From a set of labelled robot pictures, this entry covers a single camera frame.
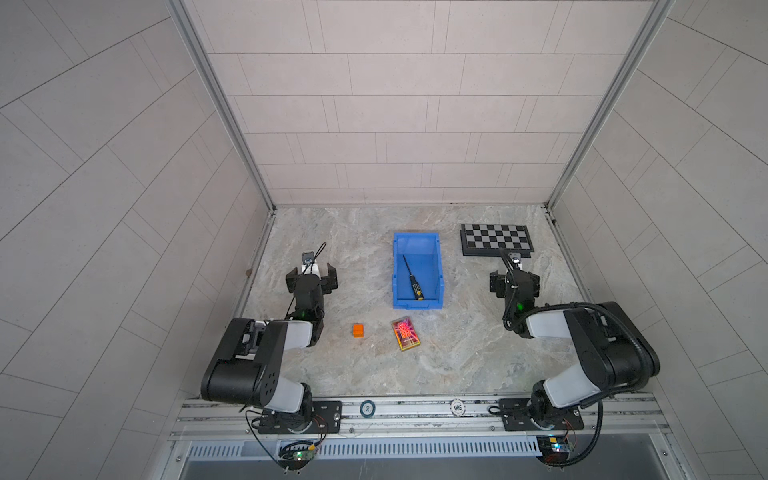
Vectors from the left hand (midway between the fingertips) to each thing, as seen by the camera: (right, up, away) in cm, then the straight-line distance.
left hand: (318, 261), depth 91 cm
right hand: (+61, -3, +4) cm, 61 cm away
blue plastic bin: (+32, +1, +10) cm, 34 cm away
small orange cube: (+13, -19, -7) cm, 24 cm away
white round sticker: (+39, -34, -19) cm, 55 cm away
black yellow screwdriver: (+31, -9, 0) cm, 32 cm away
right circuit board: (+61, -41, -23) cm, 77 cm away
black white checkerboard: (+57, +7, +11) cm, 58 cm away
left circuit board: (+3, -40, -27) cm, 48 cm away
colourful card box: (+27, -19, -8) cm, 34 cm away
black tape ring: (+17, -36, -19) cm, 44 cm away
